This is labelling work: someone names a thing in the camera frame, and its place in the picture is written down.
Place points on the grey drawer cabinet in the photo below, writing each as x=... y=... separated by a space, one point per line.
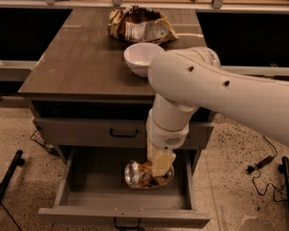
x=82 y=74

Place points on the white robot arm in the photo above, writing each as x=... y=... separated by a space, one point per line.
x=186 y=80

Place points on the black stand left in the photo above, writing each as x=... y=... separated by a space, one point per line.
x=17 y=161

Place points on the crumpled chip bag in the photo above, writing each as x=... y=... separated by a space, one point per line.
x=138 y=24

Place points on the white bowl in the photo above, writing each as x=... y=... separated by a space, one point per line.
x=138 y=56

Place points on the open middle drawer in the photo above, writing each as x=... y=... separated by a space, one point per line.
x=93 y=191

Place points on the closed top drawer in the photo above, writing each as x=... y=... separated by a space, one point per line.
x=93 y=132

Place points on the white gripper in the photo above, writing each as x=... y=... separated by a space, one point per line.
x=166 y=137

